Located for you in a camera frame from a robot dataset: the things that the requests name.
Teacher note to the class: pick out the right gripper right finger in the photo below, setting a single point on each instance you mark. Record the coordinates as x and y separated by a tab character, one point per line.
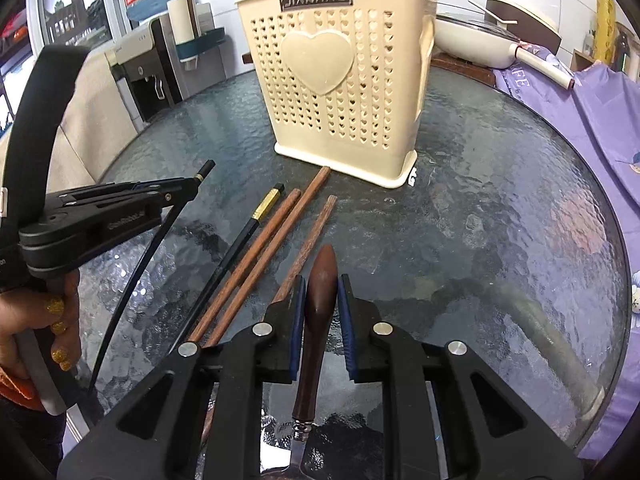
446	413

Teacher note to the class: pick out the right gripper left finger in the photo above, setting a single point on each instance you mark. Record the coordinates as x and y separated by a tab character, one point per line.
197	401

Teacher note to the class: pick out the brown wooden chopstick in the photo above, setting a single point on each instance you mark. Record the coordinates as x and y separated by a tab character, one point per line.
246	263
264	260
305	251

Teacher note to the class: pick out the wooden handled small spoon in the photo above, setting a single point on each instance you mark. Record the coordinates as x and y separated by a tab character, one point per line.
320	300

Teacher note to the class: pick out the black chopstick gold band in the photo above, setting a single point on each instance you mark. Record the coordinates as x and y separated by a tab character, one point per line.
227	260

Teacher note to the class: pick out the left hand yellow nails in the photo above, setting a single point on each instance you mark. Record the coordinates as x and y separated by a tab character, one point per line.
23	309

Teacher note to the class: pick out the beige cloth cover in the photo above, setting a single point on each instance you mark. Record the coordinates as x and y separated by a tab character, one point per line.
98	124

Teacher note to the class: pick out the white black water dispenser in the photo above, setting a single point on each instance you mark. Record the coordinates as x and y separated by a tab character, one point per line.
147	63

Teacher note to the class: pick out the paper cup dispenser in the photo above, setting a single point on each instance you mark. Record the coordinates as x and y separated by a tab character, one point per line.
194	30

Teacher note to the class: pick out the cream perforated utensil holder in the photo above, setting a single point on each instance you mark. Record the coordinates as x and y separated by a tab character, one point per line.
344	80

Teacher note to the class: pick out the purple floral cloth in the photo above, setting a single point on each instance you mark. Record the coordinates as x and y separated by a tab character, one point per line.
599	117

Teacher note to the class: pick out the white pan with lid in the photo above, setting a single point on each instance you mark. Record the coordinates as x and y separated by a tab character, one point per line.
492	45

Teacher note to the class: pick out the yellow roll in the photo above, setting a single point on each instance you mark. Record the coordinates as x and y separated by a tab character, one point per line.
604	39

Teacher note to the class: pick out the white brown rice cooker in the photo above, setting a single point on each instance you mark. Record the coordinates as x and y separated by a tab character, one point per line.
526	24

